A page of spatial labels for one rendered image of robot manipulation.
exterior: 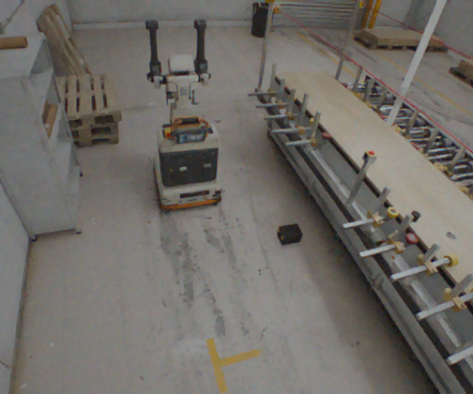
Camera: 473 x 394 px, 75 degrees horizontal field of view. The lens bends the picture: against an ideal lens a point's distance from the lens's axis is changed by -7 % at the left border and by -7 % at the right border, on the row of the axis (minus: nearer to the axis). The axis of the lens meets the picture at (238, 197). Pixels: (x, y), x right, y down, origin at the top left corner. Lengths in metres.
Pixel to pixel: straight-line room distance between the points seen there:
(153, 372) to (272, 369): 0.85
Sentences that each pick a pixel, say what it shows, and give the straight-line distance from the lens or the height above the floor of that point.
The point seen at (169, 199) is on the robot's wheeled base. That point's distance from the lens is 3.22.
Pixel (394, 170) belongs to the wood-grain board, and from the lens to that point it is 2.99.
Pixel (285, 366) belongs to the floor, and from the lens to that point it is 2.65.
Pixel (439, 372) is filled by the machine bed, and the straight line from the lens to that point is 2.89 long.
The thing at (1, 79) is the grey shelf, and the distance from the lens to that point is 2.53.
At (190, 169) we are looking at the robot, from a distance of 3.13.
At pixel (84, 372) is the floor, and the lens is 2.68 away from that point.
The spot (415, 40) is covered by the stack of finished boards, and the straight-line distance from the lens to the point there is 10.32.
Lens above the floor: 2.45
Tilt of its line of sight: 43 degrees down
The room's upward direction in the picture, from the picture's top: 7 degrees clockwise
